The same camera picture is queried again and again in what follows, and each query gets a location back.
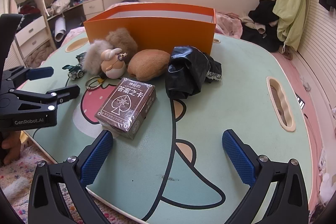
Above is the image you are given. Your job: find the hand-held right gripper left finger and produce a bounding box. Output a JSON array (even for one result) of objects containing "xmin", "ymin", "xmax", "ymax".
[{"xmin": 28, "ymin": 130, "xmax": 114, "ymax": 224}]

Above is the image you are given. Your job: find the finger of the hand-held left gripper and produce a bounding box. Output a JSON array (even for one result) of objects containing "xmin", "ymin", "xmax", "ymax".
[
  {"xmin": 8, "ymin": 84, "xmax": 80, "ymax": 111},
  {"xmin": 4, "ymin": 66, "xmax": 54, "ymax": 86}
]

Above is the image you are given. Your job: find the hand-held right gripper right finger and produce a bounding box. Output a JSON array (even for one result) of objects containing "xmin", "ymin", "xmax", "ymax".
[{"xmin": 222, "ymin": 129, "xmax": 310, "ymax": 224}]

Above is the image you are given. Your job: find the grey-white fluffy pompom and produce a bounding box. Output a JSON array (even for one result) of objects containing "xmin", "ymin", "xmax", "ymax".
[{"xmin": 84, "ymin": 40, "xmax": 113, "ymax": 75}]

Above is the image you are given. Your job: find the cream cartoon figurine toy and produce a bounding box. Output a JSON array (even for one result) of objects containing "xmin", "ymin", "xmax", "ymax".
[{"xmin": 101, "ymin": 48, "xmax": 128, "ymax": 79}]

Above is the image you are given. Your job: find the brown card box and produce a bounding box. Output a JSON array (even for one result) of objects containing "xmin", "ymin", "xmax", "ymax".
[{"xmin": 94, "ymin": 77, "xmax": 156, "ymax": 140}]

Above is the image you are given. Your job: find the orange cardboard box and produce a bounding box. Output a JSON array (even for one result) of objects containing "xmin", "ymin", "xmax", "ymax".
[{"xmin": 83, "ymin": 3, "xmax": 216, "ymax": 55}]

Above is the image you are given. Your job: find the green cartoon desktop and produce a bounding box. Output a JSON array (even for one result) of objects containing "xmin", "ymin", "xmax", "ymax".
[{"xmin": 21, "ymin": 32, "xmax": 319, "ymax": 224}]

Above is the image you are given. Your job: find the person's left hand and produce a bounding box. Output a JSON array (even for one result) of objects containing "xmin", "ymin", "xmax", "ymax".
[{"xmin": 1, "ymin": 132, "xmax": 22, "ymax": 165}]

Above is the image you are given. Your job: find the white low drawer unit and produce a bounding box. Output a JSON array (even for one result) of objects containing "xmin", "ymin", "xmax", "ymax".
[{"xmin": 16, "ymin": 15, "xmax": 53, "ymax": 56}]

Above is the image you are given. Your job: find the white rolled paper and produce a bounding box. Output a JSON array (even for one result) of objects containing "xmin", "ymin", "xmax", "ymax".
[{"xmin": 55, "ymin": 17, "xmax": 66, "ymax": 42}]

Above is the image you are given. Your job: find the person's speckled fuzzy clothing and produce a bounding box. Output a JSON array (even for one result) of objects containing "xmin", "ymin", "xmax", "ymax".
[{"xmin": 0, "ymin": 145, "xmax": 105, "ymax": 224}]

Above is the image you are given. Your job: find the brown fluffy pompom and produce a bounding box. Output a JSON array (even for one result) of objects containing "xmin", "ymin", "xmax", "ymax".
[{"xmin": 106, "ymin": 28, "xmax": 138, "ymax": 56}]

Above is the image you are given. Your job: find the white drawer cabinet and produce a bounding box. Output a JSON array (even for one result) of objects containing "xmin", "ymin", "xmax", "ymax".
[{"xmin": 83, "ymin": 0, "xmax": 104, "ymax": 21}]

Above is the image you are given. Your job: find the black smartphone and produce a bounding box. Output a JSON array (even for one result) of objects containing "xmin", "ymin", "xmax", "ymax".
[{"xmin": 295, "ymin": 93, "xmax": 305, "ymax": 110}]

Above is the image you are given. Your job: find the tan plush toy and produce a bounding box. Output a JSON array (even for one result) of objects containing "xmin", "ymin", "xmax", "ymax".
[{"xmin": 128, "ymin": 49, "xmax": 171, "ymax": 81}]

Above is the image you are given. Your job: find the black crumpled bag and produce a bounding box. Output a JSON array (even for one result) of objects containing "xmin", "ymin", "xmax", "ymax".
[{"xmin": 166, "ymin": 46, "xmax": 222, "ymax": 100}]

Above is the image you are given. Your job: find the black clothes pile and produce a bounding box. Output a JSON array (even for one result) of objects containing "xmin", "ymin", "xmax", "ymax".
[{"xmin": 240, "ymin": 0, "xmax": 282, "ymax": 52}]

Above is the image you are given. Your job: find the light green hanging garment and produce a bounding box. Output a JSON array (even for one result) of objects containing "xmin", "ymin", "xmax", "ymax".
[{"xmin": 273, "ymin": 0, "xmax": 307, "ymax": 51}]

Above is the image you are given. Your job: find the metal key ring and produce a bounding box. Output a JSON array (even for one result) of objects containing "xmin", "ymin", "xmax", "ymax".
[{"xmin": 85, "ymin": 76, "xmax": 105, "ymax": 89}]

